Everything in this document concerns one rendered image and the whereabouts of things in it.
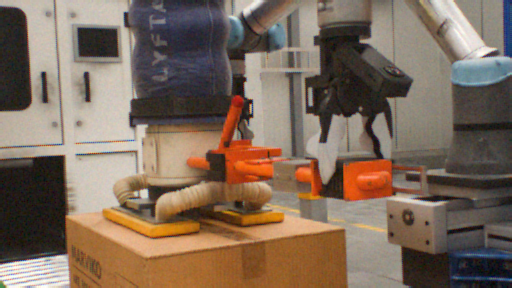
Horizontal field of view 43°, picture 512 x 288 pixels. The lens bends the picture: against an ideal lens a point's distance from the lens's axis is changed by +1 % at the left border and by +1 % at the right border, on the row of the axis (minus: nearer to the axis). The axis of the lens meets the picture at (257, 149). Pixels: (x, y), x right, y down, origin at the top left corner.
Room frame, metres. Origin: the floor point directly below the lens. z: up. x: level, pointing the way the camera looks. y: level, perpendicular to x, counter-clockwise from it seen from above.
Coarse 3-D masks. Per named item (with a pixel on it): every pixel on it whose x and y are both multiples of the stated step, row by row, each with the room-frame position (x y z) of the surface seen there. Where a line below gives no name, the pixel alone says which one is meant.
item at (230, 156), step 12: (216, 156) 1.15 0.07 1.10; (228, 156) 1.13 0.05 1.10; (240, 156) 1.14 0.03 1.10; (252, 156) 1.15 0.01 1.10; (264, 156) 1.16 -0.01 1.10; (216, 168) 1.17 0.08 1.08; (228, 168) 1.13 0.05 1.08; (216, 180) 1.15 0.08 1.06; (228, 180) 1.13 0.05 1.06; (240, 180) 1.14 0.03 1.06; (252, 180) 1.15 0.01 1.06; (264, 180) 1.16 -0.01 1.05
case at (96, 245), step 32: (96, 224) 1.40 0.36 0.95; (224, 224) 1.32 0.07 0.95; (256, 224) 1.31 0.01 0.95; (288, 224) 1.29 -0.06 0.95; (320, 224) 1.28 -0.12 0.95; (96, 256) 1.32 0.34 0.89; (128, 256) 1.13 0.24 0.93; (160, 256) 1.05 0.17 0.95; (192, 256) 1.08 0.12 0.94; (224, 256) 1.11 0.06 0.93; (256, 256) 1.14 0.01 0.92; (288, 256) 1.17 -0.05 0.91; (320, 256) 1.20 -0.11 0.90
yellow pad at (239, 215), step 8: (232, 200) 1.48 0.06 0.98; (240, 200) 1.37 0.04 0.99; (200, 208) 1.46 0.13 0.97; (232, 208) 1.36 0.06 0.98; (240, 208) 1.36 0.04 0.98; (264, 208) 1.34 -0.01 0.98; (216, 216) 1.38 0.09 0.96; (224, 216) 1.35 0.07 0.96; (232, 216) 1.31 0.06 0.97; (240, 216) 1.29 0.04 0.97; (248, 216) 1.28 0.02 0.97; (256, 216) 1.29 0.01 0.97; (264, 216) 1.30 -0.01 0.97; (272, 216) 1.31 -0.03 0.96; (280, 216) 1.32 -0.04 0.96; (240, 224) 1.28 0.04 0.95; (248, 224) 1.28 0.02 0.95
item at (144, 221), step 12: (156, 204) 1.29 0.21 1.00; (108, 216) 1.43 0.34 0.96; (120, 216) 1.35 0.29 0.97; (132, 216) 1.33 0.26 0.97; (144, 216) 1.29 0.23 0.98; (180, 216) 1.28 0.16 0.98; (132, 228) 1.28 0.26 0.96; (144, 228) 1.22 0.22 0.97; (156, 228) 1.19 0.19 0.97; (168, 228) 1.20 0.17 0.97; (180, 228) 1.21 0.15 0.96; (192, 228) 1.22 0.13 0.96
